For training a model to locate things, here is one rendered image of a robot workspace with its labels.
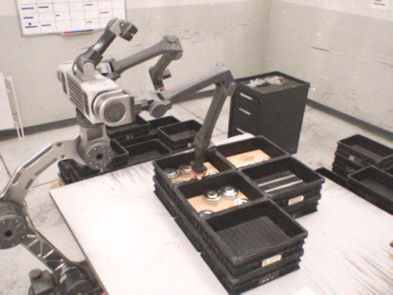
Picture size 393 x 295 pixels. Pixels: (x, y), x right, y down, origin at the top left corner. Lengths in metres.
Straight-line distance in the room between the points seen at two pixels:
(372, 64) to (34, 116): 4.07
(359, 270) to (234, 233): 0.62
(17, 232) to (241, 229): 1.04
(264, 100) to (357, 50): 2.10
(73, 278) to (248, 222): 1.01
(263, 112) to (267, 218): 1.69
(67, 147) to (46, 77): 2.85
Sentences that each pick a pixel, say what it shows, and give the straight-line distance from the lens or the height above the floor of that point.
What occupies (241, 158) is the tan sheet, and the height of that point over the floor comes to 0.83.
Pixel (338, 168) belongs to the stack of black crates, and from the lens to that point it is 3.56.
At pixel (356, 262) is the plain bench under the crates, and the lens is 2.11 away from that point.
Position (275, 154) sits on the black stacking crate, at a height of 0.88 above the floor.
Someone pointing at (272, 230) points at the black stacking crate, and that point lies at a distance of 1.95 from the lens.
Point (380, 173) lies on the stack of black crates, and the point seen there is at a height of 0.57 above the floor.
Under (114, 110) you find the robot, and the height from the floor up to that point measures 1.46.
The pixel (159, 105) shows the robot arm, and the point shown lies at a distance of 1.63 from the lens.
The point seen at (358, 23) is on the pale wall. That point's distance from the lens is 5.31.
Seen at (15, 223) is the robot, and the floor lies 0.93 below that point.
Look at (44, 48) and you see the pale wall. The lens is 4.67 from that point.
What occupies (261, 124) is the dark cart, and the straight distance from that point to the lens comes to 3.59.
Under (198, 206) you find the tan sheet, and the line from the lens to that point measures 2.04.
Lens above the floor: 2.06
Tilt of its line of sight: 29 degrees down
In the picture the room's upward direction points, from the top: 2 degrees clockwise
